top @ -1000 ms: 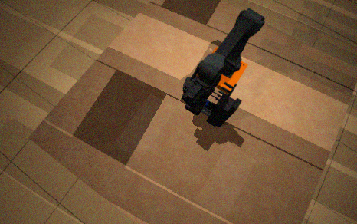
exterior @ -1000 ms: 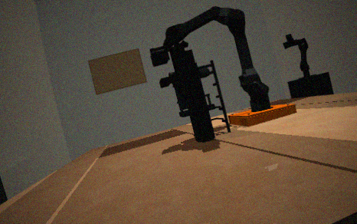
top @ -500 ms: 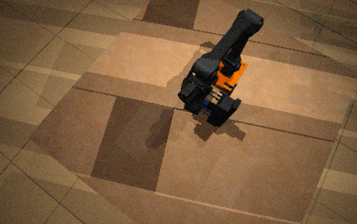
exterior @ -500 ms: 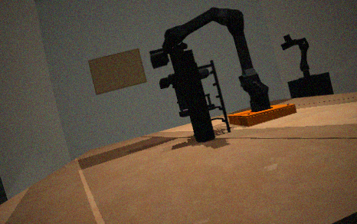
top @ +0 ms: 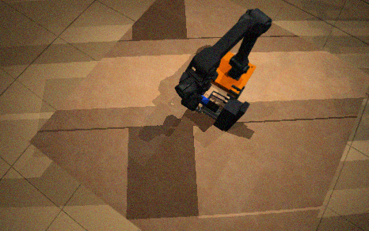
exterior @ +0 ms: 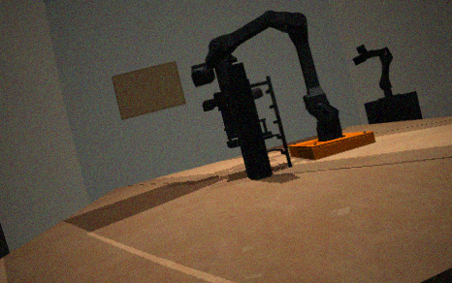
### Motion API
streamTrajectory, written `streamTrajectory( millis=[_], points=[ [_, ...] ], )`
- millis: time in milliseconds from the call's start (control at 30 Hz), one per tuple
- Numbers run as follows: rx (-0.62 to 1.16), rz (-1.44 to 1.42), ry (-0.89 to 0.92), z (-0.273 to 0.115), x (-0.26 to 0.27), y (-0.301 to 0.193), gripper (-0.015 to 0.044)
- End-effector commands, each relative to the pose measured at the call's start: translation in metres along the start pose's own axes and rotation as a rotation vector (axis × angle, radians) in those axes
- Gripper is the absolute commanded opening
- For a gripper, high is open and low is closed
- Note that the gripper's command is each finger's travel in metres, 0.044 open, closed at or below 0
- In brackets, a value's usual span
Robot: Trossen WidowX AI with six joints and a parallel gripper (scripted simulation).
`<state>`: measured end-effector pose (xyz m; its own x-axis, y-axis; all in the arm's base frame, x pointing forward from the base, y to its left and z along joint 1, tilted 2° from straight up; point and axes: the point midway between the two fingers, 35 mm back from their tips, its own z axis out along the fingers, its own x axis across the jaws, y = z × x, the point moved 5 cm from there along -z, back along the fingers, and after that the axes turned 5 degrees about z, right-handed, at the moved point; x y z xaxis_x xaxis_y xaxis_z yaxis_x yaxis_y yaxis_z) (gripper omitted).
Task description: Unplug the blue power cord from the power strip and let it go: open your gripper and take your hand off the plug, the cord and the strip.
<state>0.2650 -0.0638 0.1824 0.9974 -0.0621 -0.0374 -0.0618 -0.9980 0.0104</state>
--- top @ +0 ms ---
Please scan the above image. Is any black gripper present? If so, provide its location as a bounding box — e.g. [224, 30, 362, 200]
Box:
[181, 71, 219, 111]

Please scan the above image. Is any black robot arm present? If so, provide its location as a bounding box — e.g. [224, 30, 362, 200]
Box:
[175, 8, 272, 100]

